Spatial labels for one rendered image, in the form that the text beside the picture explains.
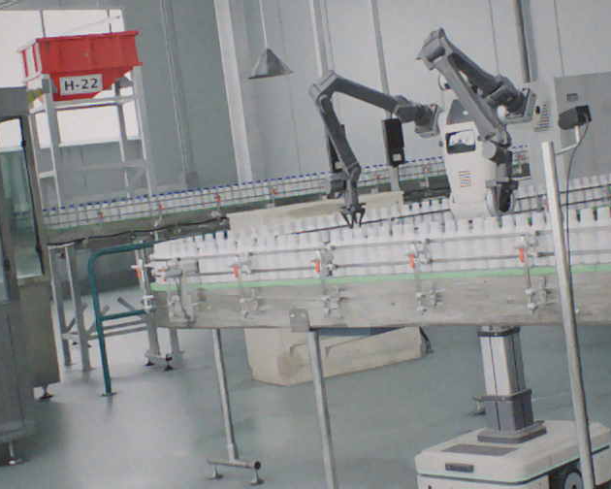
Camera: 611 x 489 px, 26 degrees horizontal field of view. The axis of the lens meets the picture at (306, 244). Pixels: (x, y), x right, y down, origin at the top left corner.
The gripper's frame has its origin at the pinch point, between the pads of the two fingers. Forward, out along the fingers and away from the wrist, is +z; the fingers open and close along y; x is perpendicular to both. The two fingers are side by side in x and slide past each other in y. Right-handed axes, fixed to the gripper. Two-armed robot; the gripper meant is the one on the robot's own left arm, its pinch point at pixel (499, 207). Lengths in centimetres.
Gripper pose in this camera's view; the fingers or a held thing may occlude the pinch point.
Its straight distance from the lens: 446.7
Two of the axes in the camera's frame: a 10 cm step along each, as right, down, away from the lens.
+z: -1.2, 9.7, -1.9
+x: 7.2, 2.2, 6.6
